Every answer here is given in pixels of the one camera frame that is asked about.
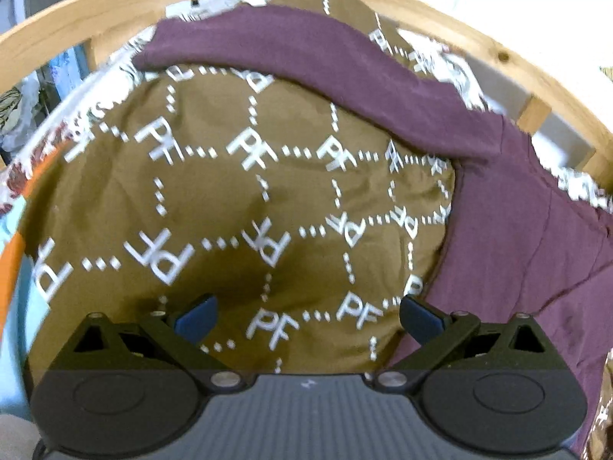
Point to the wooden bed frame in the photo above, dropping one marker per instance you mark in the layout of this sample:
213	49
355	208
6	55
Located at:
479	38

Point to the maroon garment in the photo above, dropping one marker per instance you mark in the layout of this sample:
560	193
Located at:
503	225

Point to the white patterned bedsheet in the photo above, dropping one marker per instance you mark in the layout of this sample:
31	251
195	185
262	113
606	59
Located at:
445	67

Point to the floral patterned cloth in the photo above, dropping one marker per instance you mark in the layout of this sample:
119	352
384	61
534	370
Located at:
14	110

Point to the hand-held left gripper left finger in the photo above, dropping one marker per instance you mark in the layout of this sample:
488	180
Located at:
197	318

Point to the orange and light blue cloth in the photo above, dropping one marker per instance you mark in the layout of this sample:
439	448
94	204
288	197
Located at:
12	297

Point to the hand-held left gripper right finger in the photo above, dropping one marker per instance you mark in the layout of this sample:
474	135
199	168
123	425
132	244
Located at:
421	322

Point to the brown printed blanket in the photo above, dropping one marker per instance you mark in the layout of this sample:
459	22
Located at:
215	201

